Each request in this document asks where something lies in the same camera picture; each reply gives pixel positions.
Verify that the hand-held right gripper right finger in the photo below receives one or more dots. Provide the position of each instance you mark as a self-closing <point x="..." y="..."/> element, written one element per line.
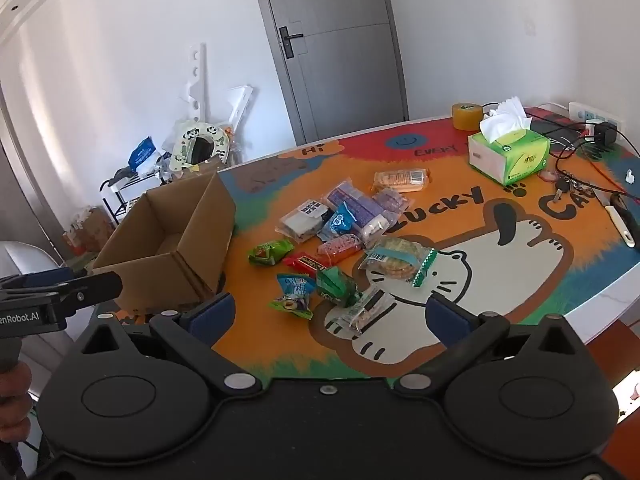
<point x="444" y="321"/>

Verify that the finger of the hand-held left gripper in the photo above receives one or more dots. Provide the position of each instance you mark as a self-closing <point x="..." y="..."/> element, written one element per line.
<point x="55" y="277"/>
<point x="97" y="287"/>

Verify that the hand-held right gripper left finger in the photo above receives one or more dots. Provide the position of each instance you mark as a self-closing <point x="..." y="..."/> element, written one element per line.
<point x="215" y="312"/>

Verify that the cardboard box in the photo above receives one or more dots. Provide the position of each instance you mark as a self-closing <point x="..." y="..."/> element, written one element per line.
<point x="150" y="280"/>

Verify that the teal round biscuit packet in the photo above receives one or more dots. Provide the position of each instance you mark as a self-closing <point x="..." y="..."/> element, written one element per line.
<point x="397" y="260"/>

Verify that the clear black striped snack packet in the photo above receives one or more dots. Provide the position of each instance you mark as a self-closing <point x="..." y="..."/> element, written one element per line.
<point x="365" y="310"/>

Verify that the blue and green snack packet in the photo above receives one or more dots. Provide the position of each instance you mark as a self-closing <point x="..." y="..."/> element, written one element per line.
<point x="295" y="296"/>

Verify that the red candy packet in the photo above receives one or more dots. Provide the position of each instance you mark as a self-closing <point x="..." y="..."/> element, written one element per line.
<point x="305" y="263"/>

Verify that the dark green triangular snack packet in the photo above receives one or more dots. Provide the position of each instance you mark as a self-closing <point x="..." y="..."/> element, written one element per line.
<point x="336" y="286"/>

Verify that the pink snack packet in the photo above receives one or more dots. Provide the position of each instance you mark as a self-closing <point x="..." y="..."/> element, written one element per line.
<point x="340" y="249"/>

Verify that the clear purple snack packet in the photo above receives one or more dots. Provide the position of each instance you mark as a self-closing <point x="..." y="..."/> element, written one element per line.
<point x="395" y="204"/>

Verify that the black and white snack packet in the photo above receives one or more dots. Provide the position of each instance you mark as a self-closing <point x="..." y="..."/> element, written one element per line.
<point x="302" y="219"/>

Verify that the orange biscuit packet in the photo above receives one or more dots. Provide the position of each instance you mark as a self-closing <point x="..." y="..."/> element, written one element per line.
<point x="402" y="180"/>

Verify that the long purple snack packet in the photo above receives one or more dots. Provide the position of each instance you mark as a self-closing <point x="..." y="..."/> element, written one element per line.
<point x="352" y="205"/>

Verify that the person's left hand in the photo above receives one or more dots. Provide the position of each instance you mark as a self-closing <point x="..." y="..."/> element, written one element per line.
<point x="12" y="400"/>

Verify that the orange carton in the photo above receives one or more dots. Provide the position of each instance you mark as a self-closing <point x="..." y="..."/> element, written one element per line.
<point x="72" y="242"/>

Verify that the grey chair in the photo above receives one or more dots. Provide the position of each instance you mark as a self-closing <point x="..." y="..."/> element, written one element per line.
<point x="20" y="255"/>

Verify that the brown cardboard carton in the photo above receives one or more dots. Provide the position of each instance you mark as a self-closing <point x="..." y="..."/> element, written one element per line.
<point x="97" y="227"/>

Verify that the black shoe rack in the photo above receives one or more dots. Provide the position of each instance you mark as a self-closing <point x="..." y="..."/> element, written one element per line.
<point x="117" y="185"/>

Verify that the blue plastic bag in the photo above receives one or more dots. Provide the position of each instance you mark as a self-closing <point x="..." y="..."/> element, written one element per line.
<point x="142" y="152"/>

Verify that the taped cardboard carton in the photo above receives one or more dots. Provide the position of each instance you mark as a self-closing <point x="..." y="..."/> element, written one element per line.
<point x="207" y="166"/>

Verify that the black car key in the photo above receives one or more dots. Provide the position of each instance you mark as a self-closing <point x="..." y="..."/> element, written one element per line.
<point x="562" y="187"/>

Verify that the green tissue box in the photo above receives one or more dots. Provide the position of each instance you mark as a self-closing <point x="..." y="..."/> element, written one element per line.
<point x="525" y="160"/>

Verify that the white utility knife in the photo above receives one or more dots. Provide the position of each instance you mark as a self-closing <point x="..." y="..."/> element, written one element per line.
<point x="620" y="222"/>

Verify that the yellow tape roll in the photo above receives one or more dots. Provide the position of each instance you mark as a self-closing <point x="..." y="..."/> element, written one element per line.
<point x="467" y="117"/>

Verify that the white shelf board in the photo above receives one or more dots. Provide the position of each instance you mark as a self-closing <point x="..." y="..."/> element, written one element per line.
<point x="240" y="105"/>

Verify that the black charger adapter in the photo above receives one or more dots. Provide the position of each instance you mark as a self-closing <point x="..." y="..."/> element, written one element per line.
<point x="605" y="132"/>

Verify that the white power strip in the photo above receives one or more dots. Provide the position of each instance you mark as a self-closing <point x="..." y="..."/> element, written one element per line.
<point x="582" y="109"/>

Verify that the grey door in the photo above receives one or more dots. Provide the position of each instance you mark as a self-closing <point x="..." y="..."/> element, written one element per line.
<point x="345" y="60"/>

